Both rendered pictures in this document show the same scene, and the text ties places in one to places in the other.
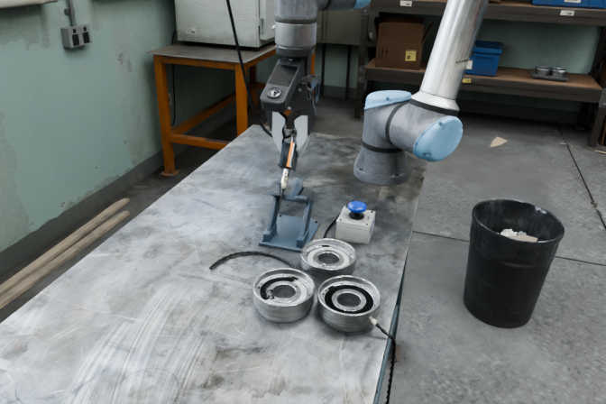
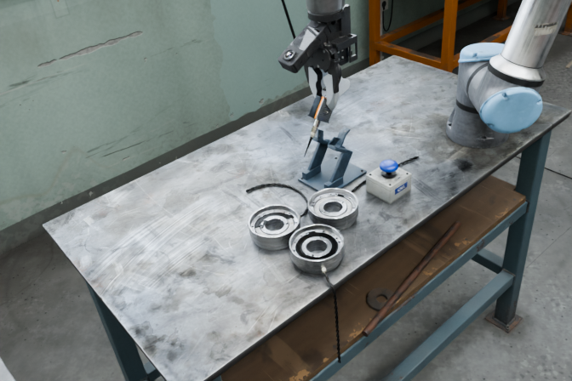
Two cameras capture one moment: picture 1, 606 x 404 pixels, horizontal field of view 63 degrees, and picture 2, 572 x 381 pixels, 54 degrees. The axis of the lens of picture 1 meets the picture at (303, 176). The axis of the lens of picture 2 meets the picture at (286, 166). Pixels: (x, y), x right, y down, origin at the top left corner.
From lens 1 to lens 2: 0.56 m
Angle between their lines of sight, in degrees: 33
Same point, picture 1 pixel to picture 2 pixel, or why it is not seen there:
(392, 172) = (478, 134)
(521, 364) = not seen: outside the picture
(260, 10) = not seen: outside the picture
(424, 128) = (489, 96)
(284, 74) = (306, 36)
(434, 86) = (509, 50)
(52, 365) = (111, 230)
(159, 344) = (174, 237)
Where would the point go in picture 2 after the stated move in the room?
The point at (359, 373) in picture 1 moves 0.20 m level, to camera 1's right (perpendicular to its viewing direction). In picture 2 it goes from (284, 304) to (388, 349)
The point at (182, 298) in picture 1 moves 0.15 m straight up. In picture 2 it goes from (212, 209) to (200, 153)
